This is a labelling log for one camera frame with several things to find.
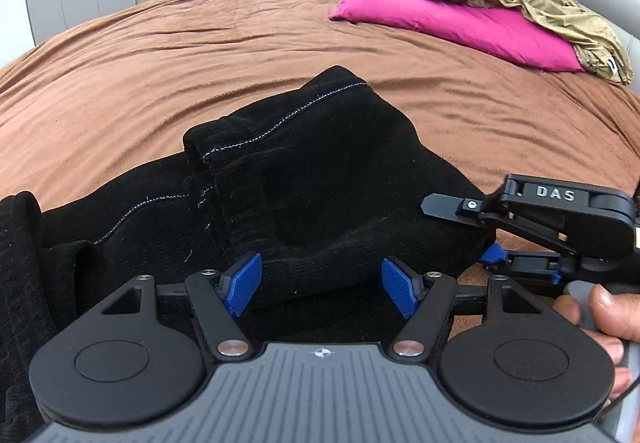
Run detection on black pants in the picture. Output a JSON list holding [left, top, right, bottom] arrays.
[[1, 67, 495, 442]]

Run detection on right hand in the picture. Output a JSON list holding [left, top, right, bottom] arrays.
[[553, 283, 640, 399]]

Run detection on magenta pillow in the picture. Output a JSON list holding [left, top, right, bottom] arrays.
[[329, 0, 584, 72]]

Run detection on brown bed sheet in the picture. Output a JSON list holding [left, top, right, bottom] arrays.
[[1, 0, 639, 211]]

